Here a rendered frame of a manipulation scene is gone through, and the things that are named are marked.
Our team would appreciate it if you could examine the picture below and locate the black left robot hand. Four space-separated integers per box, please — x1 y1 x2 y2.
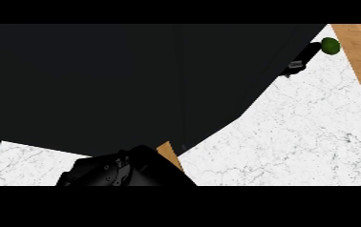
55 144 199 187

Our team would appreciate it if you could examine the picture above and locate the brown wooden cabinet body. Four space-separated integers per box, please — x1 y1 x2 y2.
156 140 186 172

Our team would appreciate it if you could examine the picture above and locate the large dark grey cabinet door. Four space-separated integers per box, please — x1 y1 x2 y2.
0 24 329 158

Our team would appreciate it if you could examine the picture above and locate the dark wine bottle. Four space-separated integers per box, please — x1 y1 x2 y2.
279 41 325 79

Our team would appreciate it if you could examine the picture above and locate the green round fruit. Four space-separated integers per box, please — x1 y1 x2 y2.
320 36 344 56

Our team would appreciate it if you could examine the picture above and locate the brown wooden board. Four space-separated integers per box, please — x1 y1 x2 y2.
331 24 361 86

